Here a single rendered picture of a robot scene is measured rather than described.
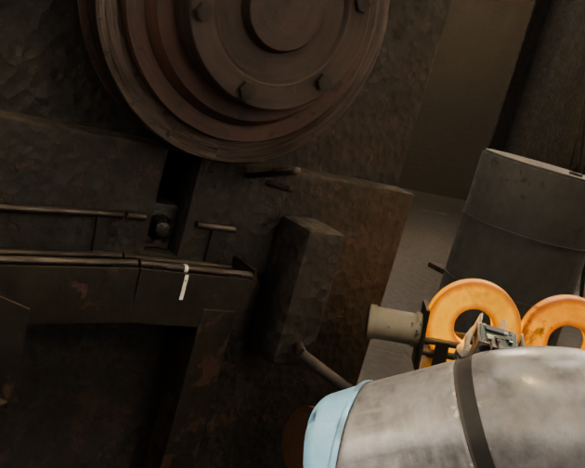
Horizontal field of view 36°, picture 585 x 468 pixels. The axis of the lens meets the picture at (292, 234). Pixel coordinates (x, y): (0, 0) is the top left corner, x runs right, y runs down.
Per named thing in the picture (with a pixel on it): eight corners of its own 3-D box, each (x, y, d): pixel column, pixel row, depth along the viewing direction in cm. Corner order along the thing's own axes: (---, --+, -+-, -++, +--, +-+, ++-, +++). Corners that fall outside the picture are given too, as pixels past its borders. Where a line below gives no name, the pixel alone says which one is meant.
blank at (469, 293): (434, 270, 150) (436, 275, 147) (526, 286, 150) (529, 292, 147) (417, 357, 153) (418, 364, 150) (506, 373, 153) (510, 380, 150)
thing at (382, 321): (363, 332, 154) (370, 299, 153) (415, 341, 154) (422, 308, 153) (364, 343, 149) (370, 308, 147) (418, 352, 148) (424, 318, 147)
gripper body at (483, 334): (525, 331, 132) (533, 381, 121) (504, 376, 136) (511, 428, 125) (474, 317, 132) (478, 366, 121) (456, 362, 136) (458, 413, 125)
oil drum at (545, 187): (399, 318, 424) (456, 136, 407) (487, 326, 457) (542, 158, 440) (485, 372, 376) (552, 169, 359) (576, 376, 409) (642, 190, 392)
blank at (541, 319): (526, 287, 150) (530, 292, 147) (618, 302, 150) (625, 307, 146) (508, 374, 153) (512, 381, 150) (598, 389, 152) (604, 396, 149)
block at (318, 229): (241, 341, 156) (278, 210, 151) (279, 343, 161) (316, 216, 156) (271, 367, 147) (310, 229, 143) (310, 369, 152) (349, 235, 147)
